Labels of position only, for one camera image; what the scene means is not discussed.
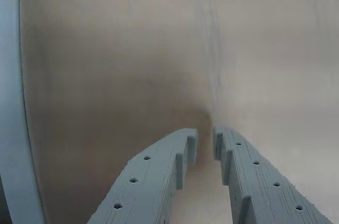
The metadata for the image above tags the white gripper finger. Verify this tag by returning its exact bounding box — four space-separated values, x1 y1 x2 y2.
213 124 336 224
86 128 199 224

